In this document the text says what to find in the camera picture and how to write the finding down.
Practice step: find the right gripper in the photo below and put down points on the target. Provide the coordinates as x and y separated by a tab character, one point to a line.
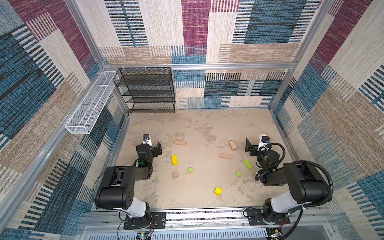
252	148

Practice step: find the white wire mesh basket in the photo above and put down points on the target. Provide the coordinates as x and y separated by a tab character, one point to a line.
87	113

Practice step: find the black wire shelf rack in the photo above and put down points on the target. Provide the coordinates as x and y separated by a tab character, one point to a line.
147	90

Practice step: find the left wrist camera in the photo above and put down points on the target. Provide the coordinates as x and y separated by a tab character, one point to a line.
147	139

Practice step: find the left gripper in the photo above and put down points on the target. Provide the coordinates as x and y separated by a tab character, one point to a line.
152	150

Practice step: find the green rectangular block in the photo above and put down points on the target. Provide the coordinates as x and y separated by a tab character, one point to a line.
248	164

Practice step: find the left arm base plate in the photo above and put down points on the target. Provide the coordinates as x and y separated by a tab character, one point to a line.
147	221

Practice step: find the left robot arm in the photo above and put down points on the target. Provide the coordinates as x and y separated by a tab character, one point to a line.
117	188

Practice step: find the yellow rectangular block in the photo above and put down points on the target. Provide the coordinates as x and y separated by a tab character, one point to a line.
174	160

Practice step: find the yellow cube block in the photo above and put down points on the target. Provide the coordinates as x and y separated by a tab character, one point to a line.
218	191

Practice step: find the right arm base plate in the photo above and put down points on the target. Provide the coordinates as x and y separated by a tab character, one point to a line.
257	217

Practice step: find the natural wood block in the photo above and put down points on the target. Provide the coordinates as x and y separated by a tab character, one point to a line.
226	156
180	143
233	145

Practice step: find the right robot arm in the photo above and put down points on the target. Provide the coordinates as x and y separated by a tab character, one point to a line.
310	185

